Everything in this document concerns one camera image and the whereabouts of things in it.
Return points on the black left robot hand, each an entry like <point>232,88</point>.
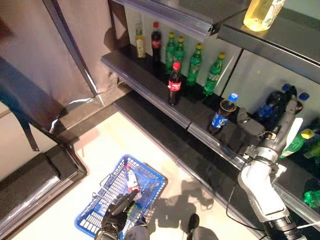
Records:
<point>113,221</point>

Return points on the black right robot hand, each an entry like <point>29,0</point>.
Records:
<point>287,125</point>

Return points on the dark Pepsi bottle blue label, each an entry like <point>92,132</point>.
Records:
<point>304,96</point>
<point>266,110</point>

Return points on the clear water bottle red label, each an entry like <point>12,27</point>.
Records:
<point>132,182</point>

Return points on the blue plastic shopping basket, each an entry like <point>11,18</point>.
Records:
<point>162,181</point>

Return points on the small green drink bottle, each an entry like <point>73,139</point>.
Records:
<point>136,212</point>

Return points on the green tea drink bottle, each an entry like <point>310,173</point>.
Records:
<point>313,150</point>

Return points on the silver left robot leg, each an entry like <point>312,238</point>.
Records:
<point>136,233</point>

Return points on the silver robot leg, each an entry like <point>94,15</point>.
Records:
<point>136,233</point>
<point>205,235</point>

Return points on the Pepsi bottle with neck collar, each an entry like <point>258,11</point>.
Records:
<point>220,120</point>

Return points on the silver right robot leg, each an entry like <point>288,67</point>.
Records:
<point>205,235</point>

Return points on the low black display platform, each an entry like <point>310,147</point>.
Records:
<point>30,180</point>

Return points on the large yellow liquid bottle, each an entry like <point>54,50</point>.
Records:
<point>262,15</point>

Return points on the Coca-Cola bottle red cap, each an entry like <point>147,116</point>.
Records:
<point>156,43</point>
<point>175,85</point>

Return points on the black store shelf unit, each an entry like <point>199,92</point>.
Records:
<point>140,70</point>

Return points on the yellow tea bottle green cap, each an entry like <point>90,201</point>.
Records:
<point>140,45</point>

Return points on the black right wrist camera housing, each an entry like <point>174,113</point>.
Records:
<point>252,127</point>

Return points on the clear plastic price rail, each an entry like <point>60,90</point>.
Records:
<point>270,55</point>
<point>145,93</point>
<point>175,21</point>
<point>217,150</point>

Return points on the black partition frame bar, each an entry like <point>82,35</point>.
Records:
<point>70,50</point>

